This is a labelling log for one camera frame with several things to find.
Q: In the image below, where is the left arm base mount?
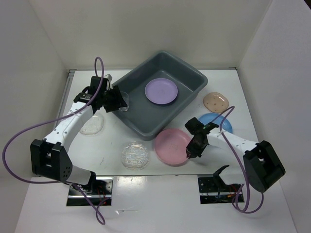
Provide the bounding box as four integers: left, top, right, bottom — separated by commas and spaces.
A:
66, 176, 114, 207

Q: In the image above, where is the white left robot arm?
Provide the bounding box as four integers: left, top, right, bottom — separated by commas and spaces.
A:
30, 74, 127, 194

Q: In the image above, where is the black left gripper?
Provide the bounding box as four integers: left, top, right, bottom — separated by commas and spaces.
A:
100, 85, 127, 113

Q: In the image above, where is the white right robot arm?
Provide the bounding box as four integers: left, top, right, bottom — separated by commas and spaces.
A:
185, 117, 286, 193

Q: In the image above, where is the grey plastic bin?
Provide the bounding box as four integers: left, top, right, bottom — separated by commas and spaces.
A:
114, 51, 208, 141

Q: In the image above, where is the clear textured round plate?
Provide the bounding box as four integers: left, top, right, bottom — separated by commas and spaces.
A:
121, 142, 149, 170

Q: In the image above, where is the amber dotted glass plate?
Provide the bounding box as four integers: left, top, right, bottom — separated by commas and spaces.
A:
203, 92, 229, 113

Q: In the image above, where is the pink round plate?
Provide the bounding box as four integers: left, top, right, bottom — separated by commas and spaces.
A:
154, 129, 190, 166

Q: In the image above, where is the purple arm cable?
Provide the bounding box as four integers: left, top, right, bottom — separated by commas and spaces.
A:
1, 57, 106, 226
218, 105, 265, 214

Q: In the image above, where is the purple round plate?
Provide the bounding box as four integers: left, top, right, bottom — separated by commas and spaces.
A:
145, 78, 178, 105

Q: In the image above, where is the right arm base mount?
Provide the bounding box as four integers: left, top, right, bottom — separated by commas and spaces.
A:
198, 175, 241, 204

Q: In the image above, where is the clear squarish glass plate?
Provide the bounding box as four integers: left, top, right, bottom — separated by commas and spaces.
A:
80, 114, 104, 135

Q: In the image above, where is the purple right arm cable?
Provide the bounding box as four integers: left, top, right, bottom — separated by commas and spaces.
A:
218, 105, 265, 214

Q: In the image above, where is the blue round plate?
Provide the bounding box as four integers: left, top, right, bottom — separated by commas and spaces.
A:
198, 113, 233, 133

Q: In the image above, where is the clear plastic cup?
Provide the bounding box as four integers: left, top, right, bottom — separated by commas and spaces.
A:
119, 92, 129, 112

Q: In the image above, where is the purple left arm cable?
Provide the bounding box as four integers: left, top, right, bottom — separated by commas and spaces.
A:
1, 57, 106, 226

